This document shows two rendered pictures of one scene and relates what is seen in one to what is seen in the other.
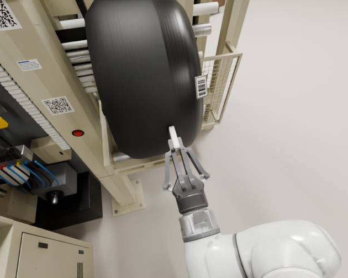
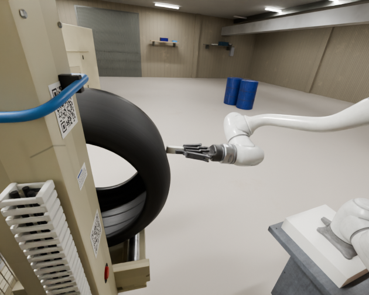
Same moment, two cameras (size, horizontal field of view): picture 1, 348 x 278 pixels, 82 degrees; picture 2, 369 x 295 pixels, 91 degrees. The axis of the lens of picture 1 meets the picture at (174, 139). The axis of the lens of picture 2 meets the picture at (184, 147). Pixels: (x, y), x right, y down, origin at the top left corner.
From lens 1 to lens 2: 72 cm
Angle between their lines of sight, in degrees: 67
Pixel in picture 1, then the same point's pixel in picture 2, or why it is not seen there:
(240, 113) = not seen: hidden behind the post
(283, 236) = (233, 120)
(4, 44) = (70, 152)
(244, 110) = not seen: hidden behind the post
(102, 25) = (96, 106)
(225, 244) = (236, 139)
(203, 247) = (239, 146)
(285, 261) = (242, 118)
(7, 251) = not seen: outside the picture
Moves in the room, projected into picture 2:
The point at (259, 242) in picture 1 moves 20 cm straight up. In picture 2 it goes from (235, 126) to (245, 82)
